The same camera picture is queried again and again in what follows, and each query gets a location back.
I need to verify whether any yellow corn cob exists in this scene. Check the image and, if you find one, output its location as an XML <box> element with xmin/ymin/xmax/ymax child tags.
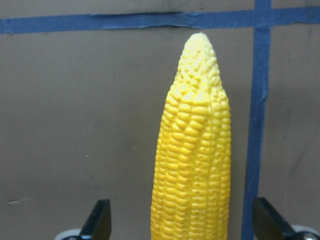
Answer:
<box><xmin>150</xmin><ymin>33</ymin><xmax>231</xmax><ymax>240</ymax></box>

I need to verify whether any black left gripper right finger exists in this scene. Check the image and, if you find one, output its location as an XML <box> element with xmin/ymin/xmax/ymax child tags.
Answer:
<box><xmin>252</xmin><ymin>197</ymin><xmax>297</xmax><ymax>240</ymax></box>

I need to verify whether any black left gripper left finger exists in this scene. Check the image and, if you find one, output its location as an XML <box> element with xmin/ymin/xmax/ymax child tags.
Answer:
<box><xmin>79</xmin><ymin>199</ymin><xmax>112</xmax><ymax>240</ymax></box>

